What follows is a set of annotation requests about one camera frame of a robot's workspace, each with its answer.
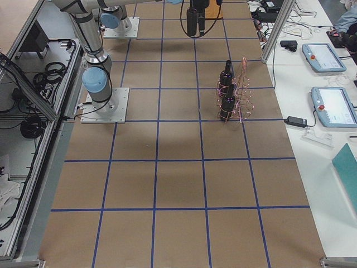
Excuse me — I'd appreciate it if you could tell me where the teach pendant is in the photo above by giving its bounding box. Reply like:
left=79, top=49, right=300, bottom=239
left=311, top=87, right=356, bottom=128
left=302, top=43, right=346, bottom=73

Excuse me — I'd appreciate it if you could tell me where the black power adapter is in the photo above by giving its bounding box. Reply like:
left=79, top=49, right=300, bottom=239
left=284, top=116, right=307, bottom=128

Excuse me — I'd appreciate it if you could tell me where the copper wire bottle basket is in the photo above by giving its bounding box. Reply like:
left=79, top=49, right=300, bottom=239
left=216, top=57, right=254, bottom=122

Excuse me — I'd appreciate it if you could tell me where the lower teach pendant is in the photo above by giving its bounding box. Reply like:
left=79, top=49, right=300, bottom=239
left=311, top=87, right=356, bottom=128

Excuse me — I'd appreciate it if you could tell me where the aluminium frame post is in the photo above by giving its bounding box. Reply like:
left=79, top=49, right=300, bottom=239
left=261, top=0, right=295, bottom=63

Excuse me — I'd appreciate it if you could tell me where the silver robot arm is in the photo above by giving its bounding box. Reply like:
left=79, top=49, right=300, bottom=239
left=53, top=0, right=210, bottom=71
left=100, top=6, right=132, bottom=34

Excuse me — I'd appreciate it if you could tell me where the upper teach pendant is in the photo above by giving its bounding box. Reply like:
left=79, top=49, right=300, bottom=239
left=302, top=43, right=346, bottom=73

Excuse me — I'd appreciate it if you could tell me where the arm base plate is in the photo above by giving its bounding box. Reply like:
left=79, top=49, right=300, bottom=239
left=103, top=17, right=140, bottom=39
left=80, top=88, right=129, bottom=123

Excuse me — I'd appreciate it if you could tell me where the white crumpled cloth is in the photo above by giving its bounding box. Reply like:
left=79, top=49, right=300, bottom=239
left=1, top=173, right=20, bottom=209

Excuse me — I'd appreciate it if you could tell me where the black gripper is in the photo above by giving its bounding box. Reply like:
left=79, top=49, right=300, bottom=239
left=190, top=0, right=210, bottom=32

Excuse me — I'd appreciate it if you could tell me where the dark glass wine bottle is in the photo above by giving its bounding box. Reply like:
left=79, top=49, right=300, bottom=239
left=186, top=7, right=198, bottom=37

